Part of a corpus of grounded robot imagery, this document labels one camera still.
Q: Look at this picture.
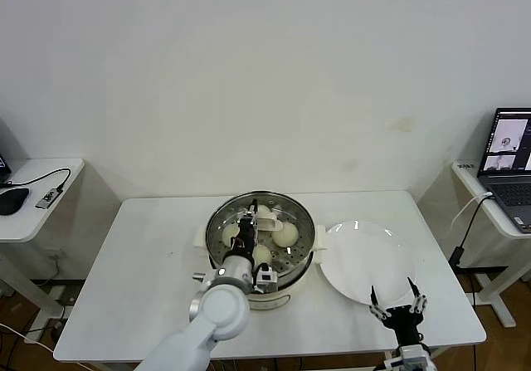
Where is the white laptop cable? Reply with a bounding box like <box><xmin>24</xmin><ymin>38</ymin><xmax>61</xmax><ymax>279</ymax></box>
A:
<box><xmin>451</xmin><ymin>192</ymin><xmax>494</xmax><ymax>227</ymax></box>

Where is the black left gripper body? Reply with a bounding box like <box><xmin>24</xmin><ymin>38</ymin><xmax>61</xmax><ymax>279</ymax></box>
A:
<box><xmin>231</xmin><ymin>219</ymin><xmax>259</xmax><ymax>259</ymax></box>

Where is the white floor cable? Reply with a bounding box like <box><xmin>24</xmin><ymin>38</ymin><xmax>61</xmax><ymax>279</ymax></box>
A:
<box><xmin>0</xmin><ymin>323</ymin><xmax>55</xmax><ymax>354</ymax></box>

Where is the glass lid cream handle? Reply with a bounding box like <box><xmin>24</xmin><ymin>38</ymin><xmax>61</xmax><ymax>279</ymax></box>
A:
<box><xmin>208</xmin><ymin>192</ymin><xmax>314</xmax><ymax>279</ymax></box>

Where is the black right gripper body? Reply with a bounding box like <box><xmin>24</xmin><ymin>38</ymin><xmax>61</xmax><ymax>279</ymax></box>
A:
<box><xmin>380</xmin><ymin>304</ymin><xmax>425</xmax><ymax>347</ymax></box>

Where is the white side table with label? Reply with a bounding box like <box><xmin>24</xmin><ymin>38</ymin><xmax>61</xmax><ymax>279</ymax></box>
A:
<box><xmin>451</xmin><ymin>161</ymin><xmax>531</xmax><ymax>329</ymax></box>

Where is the cream electric cooking pot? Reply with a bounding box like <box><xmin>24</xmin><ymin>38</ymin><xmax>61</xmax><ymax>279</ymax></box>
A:
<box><xmin>192</xmin><ymin>223</ymin><xmax>328</xmax><ymax>314</ymax></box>

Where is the white side table with mouse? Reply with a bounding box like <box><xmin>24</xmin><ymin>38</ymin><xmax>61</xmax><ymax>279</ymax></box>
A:
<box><xmin>0</xmin><ymin>158</ymin><xmax>85</xmax><ymax>343</ymax></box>

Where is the perforated steel steamer basket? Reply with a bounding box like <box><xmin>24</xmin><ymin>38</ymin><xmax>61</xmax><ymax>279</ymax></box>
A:
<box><xmin>205</xmin><ymin>190</ymin><xmax>315</xmax><ymax>291</ymax></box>

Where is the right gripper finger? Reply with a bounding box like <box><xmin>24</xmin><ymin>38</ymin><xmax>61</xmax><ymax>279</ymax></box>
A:
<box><xmin>368</xmin><ymin>286</ymin><xmax>391</xmax><ymax>320</ymax></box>
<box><xmin>407</xmin><ymin>277</ymin><xmax>429</xmax><ymax>314</ymax></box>

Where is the grey usb hub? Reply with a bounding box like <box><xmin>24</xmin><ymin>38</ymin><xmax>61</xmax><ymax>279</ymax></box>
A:
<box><xmin>35</xmin><ymin>187</ymin><xmax>63</xmax><ymax>211</ymax></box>

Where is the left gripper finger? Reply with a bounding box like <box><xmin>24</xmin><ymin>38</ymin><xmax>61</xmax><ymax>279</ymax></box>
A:
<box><xmin>241</xmin><ymin>198</ymin><xmax>259</xmax><ymax>223</ymax></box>

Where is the white round plate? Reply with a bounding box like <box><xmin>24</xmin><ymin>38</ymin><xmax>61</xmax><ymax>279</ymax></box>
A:
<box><xmin>319</xmin><ymin>220</ymin><xmax>417</xmax><ymax>307</ymax></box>

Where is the black crossbar under table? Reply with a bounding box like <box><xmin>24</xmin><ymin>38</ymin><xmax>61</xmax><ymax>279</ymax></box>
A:
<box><xmin>455</xmin><ymin>265</ymin><xmax>509</xmax><ymax>279</ymax></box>

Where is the black computer mouse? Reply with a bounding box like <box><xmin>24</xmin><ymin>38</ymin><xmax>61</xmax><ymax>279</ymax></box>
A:
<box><xmin>0</xmin><ymin>187</ymin><xmax>30</xmax><ymax>217</ymax></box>

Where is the black hub cable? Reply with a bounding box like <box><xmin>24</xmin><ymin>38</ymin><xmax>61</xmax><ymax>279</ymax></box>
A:
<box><xmin>0</xmin><ymin>168</ymin><xmax>71</xmax><ymax>198</ymax></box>

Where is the dark screen device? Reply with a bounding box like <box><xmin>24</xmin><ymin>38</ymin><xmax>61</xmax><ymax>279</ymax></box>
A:
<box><xmin>0</xmin><ymin>140</ymin><xmax>13</xmax><ymax>188</ymax></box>

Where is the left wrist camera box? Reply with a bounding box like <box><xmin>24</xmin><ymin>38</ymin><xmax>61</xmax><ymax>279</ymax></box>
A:
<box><xmin>253</xmin><ymin>266</ymin><xmax>278</xmax><ymax>295</ymax></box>

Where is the grey open laptop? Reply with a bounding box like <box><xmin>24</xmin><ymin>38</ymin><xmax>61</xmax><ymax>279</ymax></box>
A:
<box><xmin>475</xmin><ymin>106</ymin><xmax>531</xmax><ymax>234</ymax></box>

